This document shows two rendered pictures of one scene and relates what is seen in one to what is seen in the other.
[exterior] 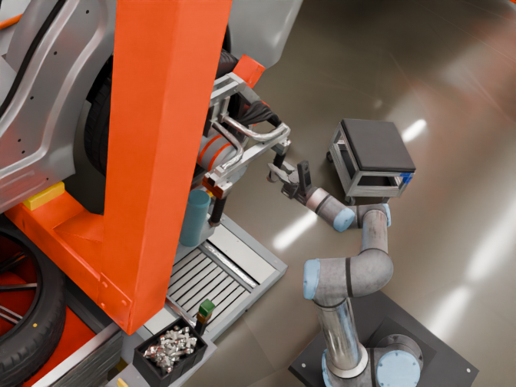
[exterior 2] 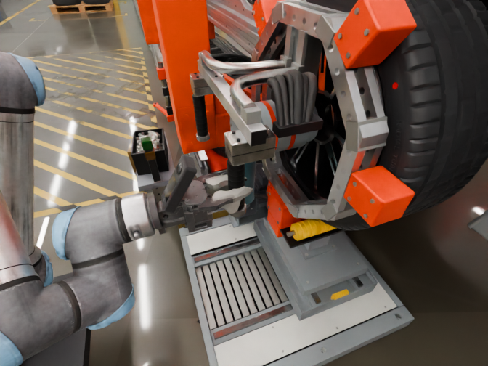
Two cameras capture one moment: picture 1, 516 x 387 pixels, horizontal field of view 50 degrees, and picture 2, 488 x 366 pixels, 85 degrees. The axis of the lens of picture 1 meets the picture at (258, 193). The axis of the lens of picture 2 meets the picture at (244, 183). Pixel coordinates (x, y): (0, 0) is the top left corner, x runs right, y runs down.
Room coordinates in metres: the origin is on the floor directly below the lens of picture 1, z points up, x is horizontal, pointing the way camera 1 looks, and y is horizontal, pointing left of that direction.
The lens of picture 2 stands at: (1.90, -0.32, 1.21)
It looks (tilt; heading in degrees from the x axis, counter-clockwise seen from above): 41 degrees down; 135
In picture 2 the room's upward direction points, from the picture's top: straight up
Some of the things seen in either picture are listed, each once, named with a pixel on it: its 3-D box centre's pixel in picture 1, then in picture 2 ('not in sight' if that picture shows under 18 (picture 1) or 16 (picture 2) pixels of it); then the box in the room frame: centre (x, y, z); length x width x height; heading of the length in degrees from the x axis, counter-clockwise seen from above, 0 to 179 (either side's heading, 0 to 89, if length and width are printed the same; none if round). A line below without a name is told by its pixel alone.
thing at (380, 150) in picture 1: (368, 163); not in sight; (2.59, -0.56, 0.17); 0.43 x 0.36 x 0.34; 25
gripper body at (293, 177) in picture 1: (299, 188); (181, 208); (1.53, -0.14, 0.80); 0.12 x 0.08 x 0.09; 65
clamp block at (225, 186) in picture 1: (217, 183); (207, 82); (1.29, 0.14, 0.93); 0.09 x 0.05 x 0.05; 65
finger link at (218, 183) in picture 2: (274, 174); (226, 187); (1.55, -0.04, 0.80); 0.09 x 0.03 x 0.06; 73
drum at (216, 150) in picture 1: (217, 155); (272, 126); (1.50, 0.19, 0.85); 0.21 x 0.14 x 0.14; 65
